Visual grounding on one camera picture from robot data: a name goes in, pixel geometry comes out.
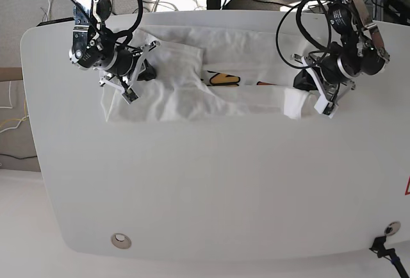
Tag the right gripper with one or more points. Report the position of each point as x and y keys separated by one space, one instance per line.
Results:
x=120 y=64

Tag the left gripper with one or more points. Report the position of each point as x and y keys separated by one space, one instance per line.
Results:
x=338 y=68

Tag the white printed T-shirt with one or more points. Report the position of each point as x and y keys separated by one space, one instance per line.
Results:
x=209 y=72

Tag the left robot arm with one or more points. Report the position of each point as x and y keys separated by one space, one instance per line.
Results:
x=360 y=49

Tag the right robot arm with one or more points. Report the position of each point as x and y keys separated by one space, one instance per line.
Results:
x=95 y=46

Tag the red white warning sticker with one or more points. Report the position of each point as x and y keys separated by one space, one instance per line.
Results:
x=407 y=191

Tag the round metal table grommet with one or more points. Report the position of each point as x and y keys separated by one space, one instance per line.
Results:
x=121 y=241

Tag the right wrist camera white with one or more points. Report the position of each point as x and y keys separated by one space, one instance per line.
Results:
x=128 y=80

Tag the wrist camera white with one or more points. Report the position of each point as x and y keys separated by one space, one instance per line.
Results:
x=128 y=80
x=322 y=95

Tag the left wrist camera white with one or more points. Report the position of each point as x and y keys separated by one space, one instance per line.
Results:
x=322 y=95

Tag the round grommet with cable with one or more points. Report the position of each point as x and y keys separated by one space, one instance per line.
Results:
x=392 y=228

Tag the black clamp with cable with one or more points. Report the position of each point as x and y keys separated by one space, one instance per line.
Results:
x=390 y=254

